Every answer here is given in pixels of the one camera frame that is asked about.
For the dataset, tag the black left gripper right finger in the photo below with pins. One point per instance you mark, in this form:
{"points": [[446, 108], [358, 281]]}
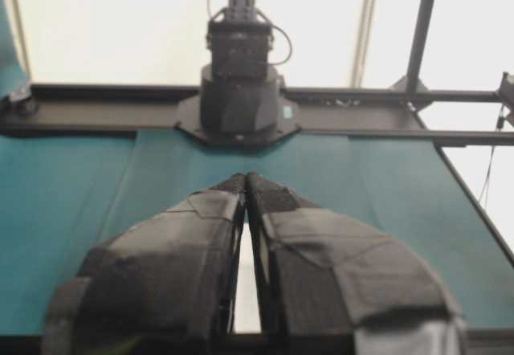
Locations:
{"points": [[328, 283]]}

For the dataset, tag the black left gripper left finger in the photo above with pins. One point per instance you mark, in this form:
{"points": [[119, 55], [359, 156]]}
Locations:
{"points": [[165, 286]]}

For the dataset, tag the white plastic case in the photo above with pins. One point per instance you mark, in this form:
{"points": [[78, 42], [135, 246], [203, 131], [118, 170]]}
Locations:
{"points": [[247, 318]]}

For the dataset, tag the teal table mat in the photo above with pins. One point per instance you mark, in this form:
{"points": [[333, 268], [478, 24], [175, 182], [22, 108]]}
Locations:
{"points": [[240, 94]]}

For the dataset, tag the black metal frame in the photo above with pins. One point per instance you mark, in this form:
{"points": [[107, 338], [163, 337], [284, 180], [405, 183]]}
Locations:
{"points": [[99, 158]]}

